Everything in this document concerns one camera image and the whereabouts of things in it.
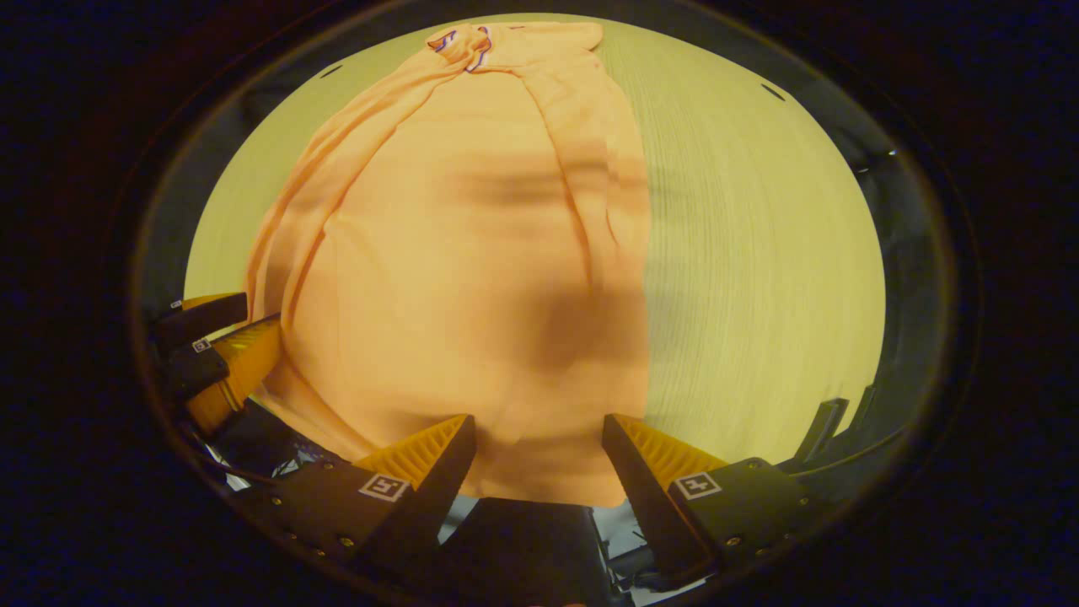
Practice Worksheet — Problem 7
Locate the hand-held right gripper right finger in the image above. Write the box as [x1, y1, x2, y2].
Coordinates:
[602, 413, 831, 591]

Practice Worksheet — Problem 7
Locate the orange T-shirt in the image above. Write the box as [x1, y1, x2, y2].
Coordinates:
[244, 21, 652, 507]

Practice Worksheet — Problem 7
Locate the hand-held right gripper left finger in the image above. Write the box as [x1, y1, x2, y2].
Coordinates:
[236, 413, 478, 583]

